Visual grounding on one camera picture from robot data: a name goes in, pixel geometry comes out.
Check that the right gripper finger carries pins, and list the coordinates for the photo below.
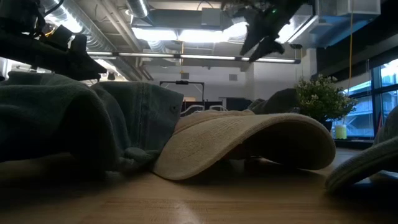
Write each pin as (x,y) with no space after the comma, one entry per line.
(269,46)
(259,29)

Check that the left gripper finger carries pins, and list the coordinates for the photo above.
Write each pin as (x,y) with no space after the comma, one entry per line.
(77,67)
(79,43)

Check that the beige cap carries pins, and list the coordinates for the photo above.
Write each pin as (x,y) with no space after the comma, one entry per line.
(211,140)

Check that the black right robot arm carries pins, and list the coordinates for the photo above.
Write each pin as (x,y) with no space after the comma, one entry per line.
(292,7)

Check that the black ceiling spotlight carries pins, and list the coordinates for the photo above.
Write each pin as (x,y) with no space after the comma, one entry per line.
(111,76)

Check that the grey ceiling junction box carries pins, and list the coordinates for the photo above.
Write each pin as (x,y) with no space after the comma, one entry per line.
(211,16)

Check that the long ceiling light bar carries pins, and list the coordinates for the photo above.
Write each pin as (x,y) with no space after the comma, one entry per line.
(205,57)

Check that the green potted plant black pot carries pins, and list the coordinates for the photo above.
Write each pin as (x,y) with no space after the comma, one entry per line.
(323,96)

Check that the yellow-green cup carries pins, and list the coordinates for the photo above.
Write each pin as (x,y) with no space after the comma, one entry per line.
(340,132)

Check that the large silver ribbed duct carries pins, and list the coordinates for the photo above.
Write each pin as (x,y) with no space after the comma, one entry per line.
(93,34)

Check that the black wall camera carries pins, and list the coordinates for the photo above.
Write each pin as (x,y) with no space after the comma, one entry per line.
(296,46)

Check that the grey wall box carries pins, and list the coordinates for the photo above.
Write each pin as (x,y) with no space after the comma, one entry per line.
(233,77)
(185,75)

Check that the small silver round duct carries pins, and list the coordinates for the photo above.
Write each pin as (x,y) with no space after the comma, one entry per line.
(138,7)

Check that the black stand frame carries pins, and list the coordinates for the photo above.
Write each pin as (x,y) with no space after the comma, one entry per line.
(182,82)

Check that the window with dark frame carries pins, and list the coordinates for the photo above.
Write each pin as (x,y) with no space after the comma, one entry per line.
(360,118)

